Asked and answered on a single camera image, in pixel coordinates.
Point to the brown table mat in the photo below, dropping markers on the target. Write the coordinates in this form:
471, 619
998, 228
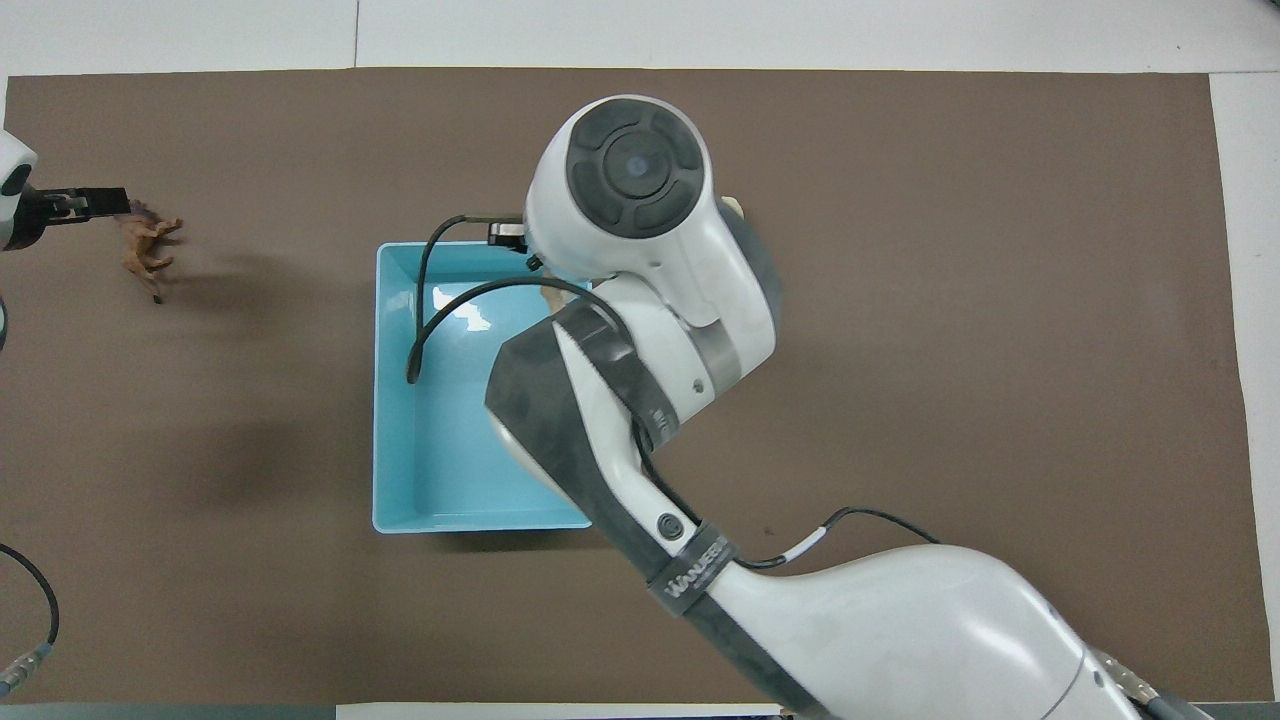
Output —
1000, 300

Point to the light blue storage box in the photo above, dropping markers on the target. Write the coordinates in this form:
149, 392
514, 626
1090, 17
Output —
450, 450

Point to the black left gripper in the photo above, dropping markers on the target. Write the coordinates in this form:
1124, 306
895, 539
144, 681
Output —
50, 212

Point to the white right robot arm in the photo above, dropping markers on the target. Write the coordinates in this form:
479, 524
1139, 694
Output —
900, 620

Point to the brown lion toy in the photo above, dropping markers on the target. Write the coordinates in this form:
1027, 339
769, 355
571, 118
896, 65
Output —
145, 245

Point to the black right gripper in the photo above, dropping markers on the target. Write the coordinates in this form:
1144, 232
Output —
507, 235

